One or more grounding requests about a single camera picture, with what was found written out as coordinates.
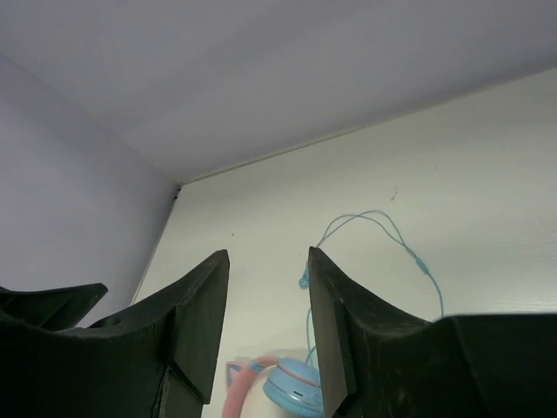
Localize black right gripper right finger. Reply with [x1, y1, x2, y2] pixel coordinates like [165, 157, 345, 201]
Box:
[308, 248, 556, 417]

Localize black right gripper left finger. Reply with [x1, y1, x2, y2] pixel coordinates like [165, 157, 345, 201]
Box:
[1, 250, 230, 417]

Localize pink blue cat-ear headphones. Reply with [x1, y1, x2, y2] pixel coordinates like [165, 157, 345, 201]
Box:
[222, 356, 324, 417]

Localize turquoise earphone cable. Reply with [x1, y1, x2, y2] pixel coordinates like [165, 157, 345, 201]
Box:
[298, 210, 446, 367]

